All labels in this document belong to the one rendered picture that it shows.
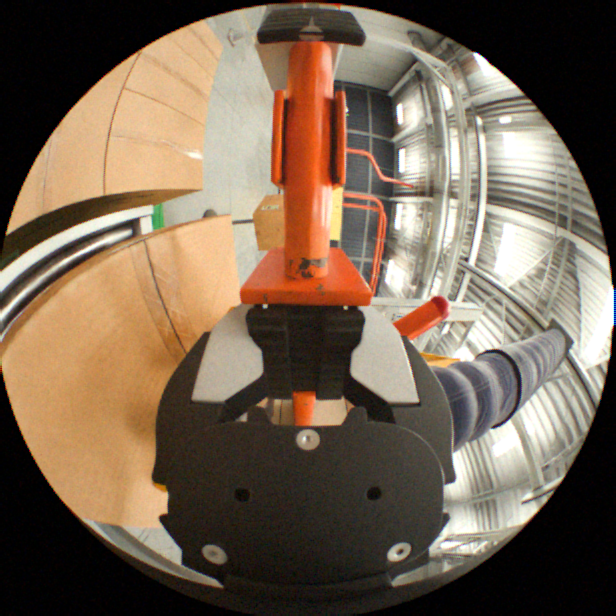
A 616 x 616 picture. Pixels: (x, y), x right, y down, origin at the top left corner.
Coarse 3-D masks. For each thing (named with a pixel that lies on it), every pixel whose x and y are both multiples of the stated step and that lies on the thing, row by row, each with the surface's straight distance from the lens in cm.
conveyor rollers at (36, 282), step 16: (96, 240) 59; (112, 240) 61; (64, 256) 55; (80, 256) 56; (48, 272) 54; (64, 272) 56; (16, 288) 54; (32, 288) 53; (0, 304) 54; (16, 304) 53; (0, 320) 54
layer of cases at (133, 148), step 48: (144, 48) 100; (192, 48) 130; (96, 96) 76; (144, 96) 87; (192, 96) 114; (48, 144) 64; (96, 144) 67; (144, 144) 78; (192, 144) 103; (48, 192) 58; (96, 192) 62; (144, 192) 77; (192, 192) 108
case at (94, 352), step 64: (128, 256) 15; (192, 256) 22; (64, 320) 13; (128, 320) 15; (192, 320) 22; (64, 384) 14; (128, 384) 16; (64, 448) 15; (128, 448) 17; (128, 512) 20
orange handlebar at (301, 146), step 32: (288, 64) 12; (320, 64) 11; (288, 96) 10; (320, 96) 9; (288, 128) 9; (320, 128) 8; (288, 160) 8; (320, 160) 8; (288, 192) 8; (320, 192) 8; (288, 224) 8; (320, 224) 8; (288, 256) 8; (320, 256) 8
